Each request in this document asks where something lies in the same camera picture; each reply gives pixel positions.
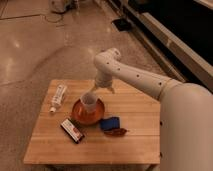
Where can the wooden table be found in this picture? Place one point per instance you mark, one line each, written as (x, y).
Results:
(138, 113)

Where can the dark red pepper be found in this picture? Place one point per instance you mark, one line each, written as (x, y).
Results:
(116, 132)

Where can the red black snack bar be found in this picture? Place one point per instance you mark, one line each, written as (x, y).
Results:
(72, 130)

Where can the translucent plastic cup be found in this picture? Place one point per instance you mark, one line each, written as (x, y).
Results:
(89, 101)

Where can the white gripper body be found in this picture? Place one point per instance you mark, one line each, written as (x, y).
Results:
(100, 82)

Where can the orange ceramic plate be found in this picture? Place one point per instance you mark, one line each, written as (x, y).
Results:
(80, 115)

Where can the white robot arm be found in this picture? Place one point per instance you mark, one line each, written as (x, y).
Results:
(186, 112)

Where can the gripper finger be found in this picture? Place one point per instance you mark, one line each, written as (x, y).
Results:
(94, 88)
(111, 89)

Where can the clear plastic bottle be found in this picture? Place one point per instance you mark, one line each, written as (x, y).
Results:
(58, 98)

